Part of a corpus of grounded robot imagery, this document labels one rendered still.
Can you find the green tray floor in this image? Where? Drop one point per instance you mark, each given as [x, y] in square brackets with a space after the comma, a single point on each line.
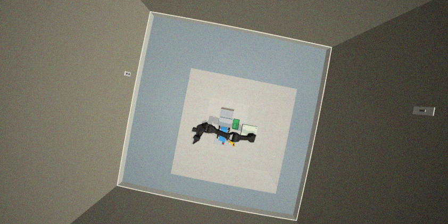
[235, 124]

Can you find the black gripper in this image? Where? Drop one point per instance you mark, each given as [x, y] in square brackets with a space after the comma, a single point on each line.
[197, 136]

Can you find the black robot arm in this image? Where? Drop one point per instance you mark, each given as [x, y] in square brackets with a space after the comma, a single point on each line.
[212, 129]

